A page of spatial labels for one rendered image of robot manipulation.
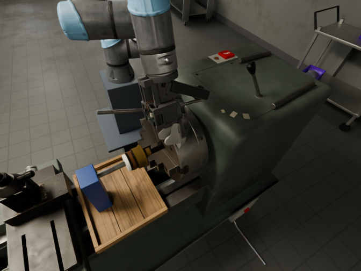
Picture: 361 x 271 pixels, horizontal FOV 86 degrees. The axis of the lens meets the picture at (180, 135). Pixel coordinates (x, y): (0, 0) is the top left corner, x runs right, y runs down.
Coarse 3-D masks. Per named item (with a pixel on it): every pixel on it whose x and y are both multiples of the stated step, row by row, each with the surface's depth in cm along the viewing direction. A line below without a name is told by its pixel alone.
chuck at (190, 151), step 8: (192, 136) 69; (184, 144) 67; (192, 144) 69; (168, 152) 75; (176, 152) 67; (184, 152) 68; (192, 152) 69; (200, 152) 71; (176, 160) 70; (184, 160) 68; (192, 160) 70; (200, 160) 73; (192, 168) 73; (176, 176) 78; (184, 176) 74
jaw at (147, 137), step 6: (144, 120) 74; (144, 126) 75; (150, 126) 76; (144, 132) 75; (150, 132) 76; (156, 132) 77; (144, 138) 75; (150, 138) 76; (156, 138) 77; (138, 144) 78; (144, 144) 75; (150, 144) 76
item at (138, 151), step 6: (132, 150) 74; (138, 150) 74; (144, 150) 75; (132, 156) 72; (138, 156) 72; (144, 156) 73; (132, 162) 72; (138, 162) 73; (144, 162) 74; (132, 168) 73
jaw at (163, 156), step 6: (162, 150) 76; (150, 156) 74; (156, 156) 74; (162, 156) 74; (168, 156) 74; (150, 162) 73; (156, 162) 72; (162, 162) 72; (168, 162) 72; (174, 162) 71; (162, 168) 74; (168, 168) 70; (174, 168) 70; (180, 168) 70; (186, 168) 72; (168, 174) 71
